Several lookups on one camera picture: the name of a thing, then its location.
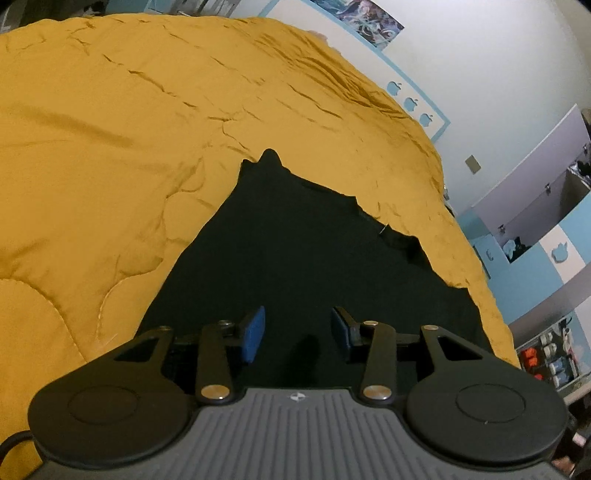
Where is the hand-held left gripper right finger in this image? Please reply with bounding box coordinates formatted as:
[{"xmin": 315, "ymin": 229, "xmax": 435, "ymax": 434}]
[{"xmin": 331, "ymin": 305, "xmax": 498, "ymax": 403}]

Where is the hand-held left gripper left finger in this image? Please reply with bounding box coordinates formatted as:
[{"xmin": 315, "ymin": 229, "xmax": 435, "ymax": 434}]
[{"xmin": 108, "ymin": 305, "xmax": 267, "ymax": 406}]

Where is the black long-sleeve sweater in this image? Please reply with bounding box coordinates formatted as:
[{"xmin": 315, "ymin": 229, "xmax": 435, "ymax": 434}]
[{"xmin": 134, "ymin": 148, "xmax": 491, "ymax": 389}]

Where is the blue drawer unit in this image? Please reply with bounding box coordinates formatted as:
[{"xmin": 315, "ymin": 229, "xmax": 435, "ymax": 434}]
[{"xmin": 468, "ymin": 230, "xmax": 499, "ymax": 280}]

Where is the blue and white wardrobe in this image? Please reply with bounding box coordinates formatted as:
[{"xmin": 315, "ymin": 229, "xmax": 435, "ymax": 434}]
[{"xmin": 456, "ymin": 104, "xmax": 591, "ymax": 326}]

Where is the shelf of small items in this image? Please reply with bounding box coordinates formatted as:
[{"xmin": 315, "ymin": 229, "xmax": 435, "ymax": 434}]
[{"xmin": 512, "ymin": 308, "xmax": 591, "ymax": 403}]

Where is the yellow quilt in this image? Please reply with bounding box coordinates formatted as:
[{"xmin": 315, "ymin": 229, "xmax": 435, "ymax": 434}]
[{"xmin": 0, "ymin": 16, "xmax": 519, "ymax": 468}]

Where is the white and blue bed headboard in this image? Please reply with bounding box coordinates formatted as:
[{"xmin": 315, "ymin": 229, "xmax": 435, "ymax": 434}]
[{"xmin": 265, "ymin": 0, "xmax": 451, "ymax": 142}]

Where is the grey wardrobe door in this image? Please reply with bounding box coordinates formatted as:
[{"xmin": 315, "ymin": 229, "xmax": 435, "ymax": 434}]
[{"xmin": 475, "ymin": 104, "xmax": 591, "ymax": 223}]

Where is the black cable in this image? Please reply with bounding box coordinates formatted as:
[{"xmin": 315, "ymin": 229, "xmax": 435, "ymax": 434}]
[{"xmin": 0, "ymin": 429, "xmax": 34, "ymax": 457}]

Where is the blue wall poster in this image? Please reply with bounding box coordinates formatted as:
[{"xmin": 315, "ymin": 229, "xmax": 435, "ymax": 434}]
[{"xmin": 310, "ymin": 0, "xmax": 406, "ymax": 46}]

